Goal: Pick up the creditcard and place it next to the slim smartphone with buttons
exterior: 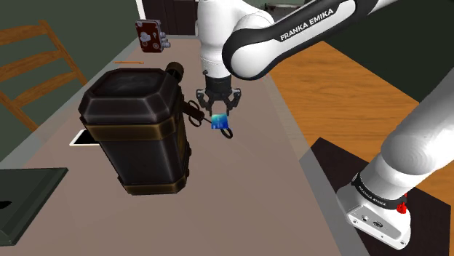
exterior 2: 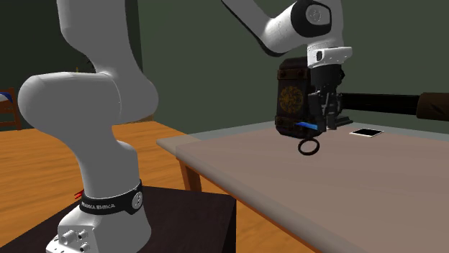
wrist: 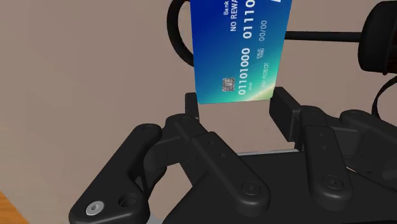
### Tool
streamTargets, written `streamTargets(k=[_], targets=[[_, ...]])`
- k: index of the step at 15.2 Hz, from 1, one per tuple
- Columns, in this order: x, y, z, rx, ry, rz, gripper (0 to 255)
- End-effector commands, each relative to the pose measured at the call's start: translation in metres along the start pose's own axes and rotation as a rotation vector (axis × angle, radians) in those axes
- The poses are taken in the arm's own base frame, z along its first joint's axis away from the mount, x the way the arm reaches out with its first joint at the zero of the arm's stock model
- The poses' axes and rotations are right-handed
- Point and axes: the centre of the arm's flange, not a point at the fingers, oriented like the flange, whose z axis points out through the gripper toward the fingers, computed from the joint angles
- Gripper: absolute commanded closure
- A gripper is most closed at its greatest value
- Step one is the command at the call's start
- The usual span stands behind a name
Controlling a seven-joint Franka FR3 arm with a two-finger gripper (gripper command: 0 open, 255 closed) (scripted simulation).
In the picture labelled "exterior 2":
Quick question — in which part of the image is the white-framed black phone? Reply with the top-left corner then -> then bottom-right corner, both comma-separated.
349,127 -> 385,138

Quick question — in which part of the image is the dark box with golden emblem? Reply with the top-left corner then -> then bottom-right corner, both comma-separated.
274,57 -> 317,139

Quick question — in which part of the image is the black ring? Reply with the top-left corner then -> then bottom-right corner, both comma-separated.
297,137 -> 321,157

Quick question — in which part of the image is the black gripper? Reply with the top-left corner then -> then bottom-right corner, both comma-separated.
307,64 -> 345,137

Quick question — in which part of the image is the wooden chair with blue cushion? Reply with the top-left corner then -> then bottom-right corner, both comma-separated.
0,87 -> 22,132

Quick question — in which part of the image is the dark brown sofa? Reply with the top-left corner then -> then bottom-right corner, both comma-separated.
337,91 -> 449,122

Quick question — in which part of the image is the blue stick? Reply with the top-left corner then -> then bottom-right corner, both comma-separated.
295,121 -> 319,131

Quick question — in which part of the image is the grey-brown table with wooden legs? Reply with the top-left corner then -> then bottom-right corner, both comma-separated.
155,120 -> 449,253

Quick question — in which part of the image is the dark robot stand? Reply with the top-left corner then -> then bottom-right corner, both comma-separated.
0,185 -> 237,253

